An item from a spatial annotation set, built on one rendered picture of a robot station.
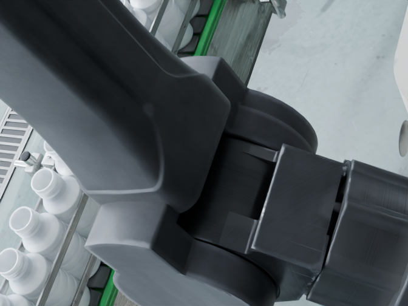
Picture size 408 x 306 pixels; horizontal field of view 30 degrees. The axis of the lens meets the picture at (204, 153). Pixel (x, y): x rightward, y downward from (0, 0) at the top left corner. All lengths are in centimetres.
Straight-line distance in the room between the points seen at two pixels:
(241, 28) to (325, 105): 101
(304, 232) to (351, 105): 201
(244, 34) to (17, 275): 63
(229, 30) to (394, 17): 120
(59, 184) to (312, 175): 74
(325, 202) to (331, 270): 3
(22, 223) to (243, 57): 55
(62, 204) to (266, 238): 75
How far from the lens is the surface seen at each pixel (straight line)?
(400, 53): 51
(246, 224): 34
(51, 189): 105
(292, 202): 34
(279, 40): 258
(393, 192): 35
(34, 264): 104
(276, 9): 141
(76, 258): 110
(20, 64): 28
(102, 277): 114
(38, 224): 105
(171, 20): 124
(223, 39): 134
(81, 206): 107
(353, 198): 34
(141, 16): 119
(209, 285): 33
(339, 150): 227
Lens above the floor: 190
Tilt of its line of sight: 51 degrees down
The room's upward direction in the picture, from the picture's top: 40 degrees counter-clockwise
